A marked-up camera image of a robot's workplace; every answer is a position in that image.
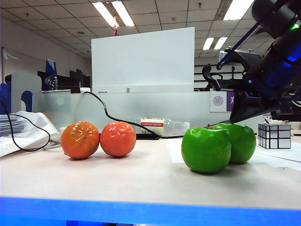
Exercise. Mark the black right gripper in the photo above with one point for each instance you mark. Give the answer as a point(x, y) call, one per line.
point(251, 87)

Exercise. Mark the green toy apple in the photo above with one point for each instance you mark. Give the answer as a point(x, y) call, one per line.
point(243, 143)
point(205, 150)

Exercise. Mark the orange toy mandarin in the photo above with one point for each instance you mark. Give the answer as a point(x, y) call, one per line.
point(80, 140)
point(118, 139)

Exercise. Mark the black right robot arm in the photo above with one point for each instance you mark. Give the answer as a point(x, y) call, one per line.
point(279, 47)

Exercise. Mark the purple white name plate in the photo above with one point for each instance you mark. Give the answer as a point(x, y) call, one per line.
point(218, 101)

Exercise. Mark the silver mirror puzzle cube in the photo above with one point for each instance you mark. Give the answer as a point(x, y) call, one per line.
point(276, 136)

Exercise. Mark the brown toy kiwi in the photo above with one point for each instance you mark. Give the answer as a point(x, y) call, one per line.
point(211, 127)

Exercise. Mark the white paper sheet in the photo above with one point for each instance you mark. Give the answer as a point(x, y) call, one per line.
point(175, 150)
point(282, 155)

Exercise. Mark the clear plastic bottle red label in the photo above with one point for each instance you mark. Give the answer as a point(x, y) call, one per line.
point(164, 124)

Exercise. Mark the long ceiling light panel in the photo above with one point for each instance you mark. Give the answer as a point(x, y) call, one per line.
point(237, 9)

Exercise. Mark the white monitor back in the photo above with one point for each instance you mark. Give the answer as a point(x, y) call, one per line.
point(141, 61)

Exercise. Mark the blue edge strip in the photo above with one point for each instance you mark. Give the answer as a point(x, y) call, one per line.
point(150, 212)

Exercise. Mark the red hanging ornament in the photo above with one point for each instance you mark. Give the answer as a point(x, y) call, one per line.
point(115, 29)

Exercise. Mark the frosted desk partition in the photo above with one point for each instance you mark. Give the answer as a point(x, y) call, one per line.
point(70, 110)

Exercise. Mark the white power adapter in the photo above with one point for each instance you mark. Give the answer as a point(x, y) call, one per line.
point(61, 129)

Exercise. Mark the blue crystal trophy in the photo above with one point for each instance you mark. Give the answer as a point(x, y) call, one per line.
point(50, 75)

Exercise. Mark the white plastic bag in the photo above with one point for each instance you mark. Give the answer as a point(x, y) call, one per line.
point(40, 122)

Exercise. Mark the white file holder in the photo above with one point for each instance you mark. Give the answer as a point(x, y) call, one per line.
point(35, 94)

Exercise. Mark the stack of printed papers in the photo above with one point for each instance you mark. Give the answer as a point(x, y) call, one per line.
point(11, 127)

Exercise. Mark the blue file holder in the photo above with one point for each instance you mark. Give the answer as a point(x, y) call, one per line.
point(4, 94)

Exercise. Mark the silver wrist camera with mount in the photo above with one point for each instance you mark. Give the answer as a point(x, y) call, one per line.
point(237, 58)

